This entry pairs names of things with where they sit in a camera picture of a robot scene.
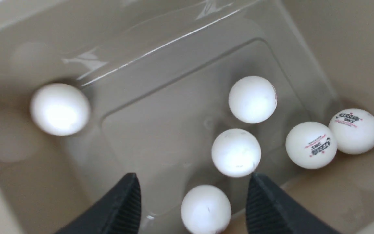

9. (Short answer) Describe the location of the olive green plastic bin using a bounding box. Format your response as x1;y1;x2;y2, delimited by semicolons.
0;0;374;234

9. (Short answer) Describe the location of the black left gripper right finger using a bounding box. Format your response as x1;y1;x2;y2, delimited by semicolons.
245;172;339;234

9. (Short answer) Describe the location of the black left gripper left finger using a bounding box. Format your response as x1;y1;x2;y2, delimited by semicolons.
56;172;142;234

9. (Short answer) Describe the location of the white logo ball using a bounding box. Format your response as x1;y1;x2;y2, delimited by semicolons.
30;83;91;136
285;122;337;169
328;108;374;155

